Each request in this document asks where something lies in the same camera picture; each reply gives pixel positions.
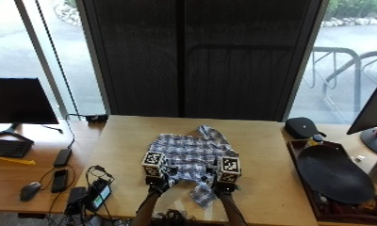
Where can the person's right hand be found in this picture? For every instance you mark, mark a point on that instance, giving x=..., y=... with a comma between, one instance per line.
x=224, y=186

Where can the person's left hand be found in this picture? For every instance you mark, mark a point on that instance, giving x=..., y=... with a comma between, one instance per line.
x=159, y=185

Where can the blue white checkered shirt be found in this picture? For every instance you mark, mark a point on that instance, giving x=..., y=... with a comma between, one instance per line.
x=192, y=150

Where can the white marker cube on left glove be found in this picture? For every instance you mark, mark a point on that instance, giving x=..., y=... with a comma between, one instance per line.
x=153, y=162

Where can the white marker cube on glove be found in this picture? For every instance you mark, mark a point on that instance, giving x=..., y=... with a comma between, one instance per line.
x=153, y=162
x=229, y=168

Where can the white marker cube on right glove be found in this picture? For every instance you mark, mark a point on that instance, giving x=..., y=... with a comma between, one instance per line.
x=229, y=168

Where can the device with lit screen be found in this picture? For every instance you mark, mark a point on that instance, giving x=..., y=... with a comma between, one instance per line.
x=99, y=194

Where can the small black hub device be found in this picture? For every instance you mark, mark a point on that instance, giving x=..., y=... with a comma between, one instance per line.
x=96, y=118

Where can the dark wooden tray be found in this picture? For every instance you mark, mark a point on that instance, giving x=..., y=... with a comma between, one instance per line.
x=312, y=201

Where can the black power adapter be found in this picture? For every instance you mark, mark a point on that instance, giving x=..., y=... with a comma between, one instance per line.
x=62, y=157

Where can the black zipped case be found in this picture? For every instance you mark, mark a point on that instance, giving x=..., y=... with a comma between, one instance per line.
x=301, y=127

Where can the black smartphone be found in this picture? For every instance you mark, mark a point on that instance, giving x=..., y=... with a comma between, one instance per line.
x=59, y=180

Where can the small yellow bottle black cap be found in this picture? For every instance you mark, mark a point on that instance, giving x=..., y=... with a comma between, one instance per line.
x=316, y=139

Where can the black oval plate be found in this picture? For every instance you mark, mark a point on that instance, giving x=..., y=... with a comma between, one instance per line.
x=334, y=174

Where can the black computer mouse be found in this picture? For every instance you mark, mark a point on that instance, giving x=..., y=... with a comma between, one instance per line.
x=30, y=190

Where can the small white object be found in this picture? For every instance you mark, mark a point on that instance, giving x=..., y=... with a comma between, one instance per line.
x=358, y=158

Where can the yellow flat plastic piece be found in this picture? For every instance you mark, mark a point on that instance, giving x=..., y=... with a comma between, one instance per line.
x=16, y=161

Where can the dark mesh window screen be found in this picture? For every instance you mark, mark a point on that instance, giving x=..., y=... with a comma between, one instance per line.
x=196, y=56

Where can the black keyboard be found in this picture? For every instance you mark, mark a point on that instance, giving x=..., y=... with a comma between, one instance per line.
x=7, y=148

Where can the black computer monitor with stand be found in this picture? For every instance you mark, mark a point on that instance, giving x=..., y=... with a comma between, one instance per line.
x=16, y=100

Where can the dark monitor with grey stand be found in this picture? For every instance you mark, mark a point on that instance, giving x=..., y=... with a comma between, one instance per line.
x=374, y=116

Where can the grey metal bike rack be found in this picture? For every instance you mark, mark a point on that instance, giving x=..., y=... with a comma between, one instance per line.
x=356, y=75

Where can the grey window frame post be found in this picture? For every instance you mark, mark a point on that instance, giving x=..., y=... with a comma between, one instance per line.
x=42, y=59

